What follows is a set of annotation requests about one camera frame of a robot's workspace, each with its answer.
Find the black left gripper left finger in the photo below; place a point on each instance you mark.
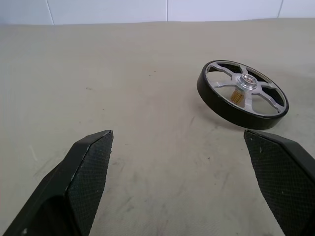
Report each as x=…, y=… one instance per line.
x=59, y=186

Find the black rotor with silver spokes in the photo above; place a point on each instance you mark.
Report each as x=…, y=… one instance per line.
x=211, y=103

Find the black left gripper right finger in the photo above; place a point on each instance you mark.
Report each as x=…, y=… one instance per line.
x=280, y=172

